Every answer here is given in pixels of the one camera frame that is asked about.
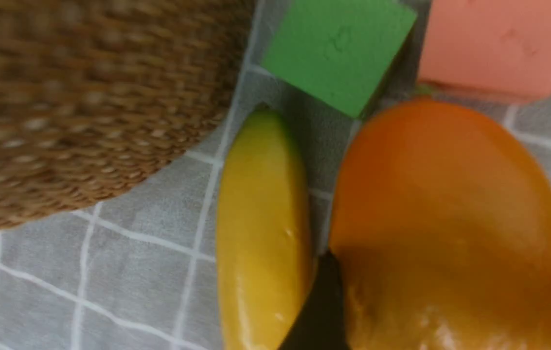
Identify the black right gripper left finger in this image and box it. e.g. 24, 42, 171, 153
279, 250, 349, 350

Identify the yellow toy banana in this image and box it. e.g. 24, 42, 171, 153
215, 105, 315, 350

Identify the orange toy mango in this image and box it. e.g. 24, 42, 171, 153
329, 98, 551, 350

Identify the grey checkered tablecloth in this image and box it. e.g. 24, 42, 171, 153
0, 0, 551, 350

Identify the green foam cube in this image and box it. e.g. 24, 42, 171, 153
260, 0, 418, 118

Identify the orange foam cube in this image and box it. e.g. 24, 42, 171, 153
417, 0, 551, 104

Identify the woven rattan basket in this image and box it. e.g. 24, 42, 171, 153
0, 0, 257, 230

